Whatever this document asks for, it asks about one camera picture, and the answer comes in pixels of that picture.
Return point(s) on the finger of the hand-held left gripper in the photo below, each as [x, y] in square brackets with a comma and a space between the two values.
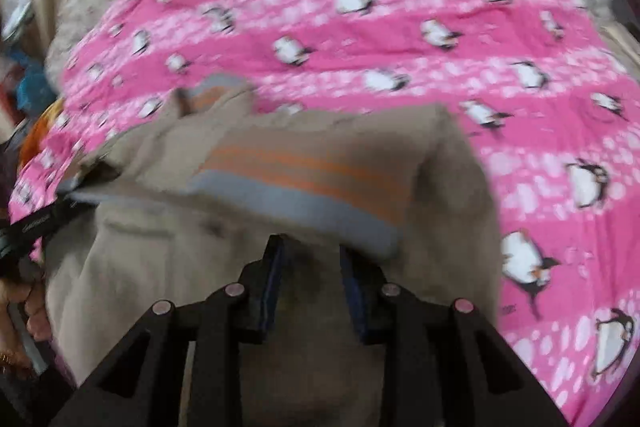
[72, 209]

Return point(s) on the person's left hand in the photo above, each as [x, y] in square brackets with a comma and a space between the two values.
[35, 312]

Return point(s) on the pink penguin print blanket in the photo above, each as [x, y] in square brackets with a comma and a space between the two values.
[400, 47]

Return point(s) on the blue plastic bag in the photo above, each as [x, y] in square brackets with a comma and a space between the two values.
[35, 84]

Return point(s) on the beige jacket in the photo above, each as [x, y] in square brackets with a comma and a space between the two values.
[150, 257]

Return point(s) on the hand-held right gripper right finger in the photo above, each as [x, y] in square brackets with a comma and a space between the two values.
[352, 287]

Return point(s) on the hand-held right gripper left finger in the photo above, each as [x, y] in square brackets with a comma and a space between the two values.
[267, 287]

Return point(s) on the floral bed quilt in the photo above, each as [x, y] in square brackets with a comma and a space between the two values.
[85, 7]

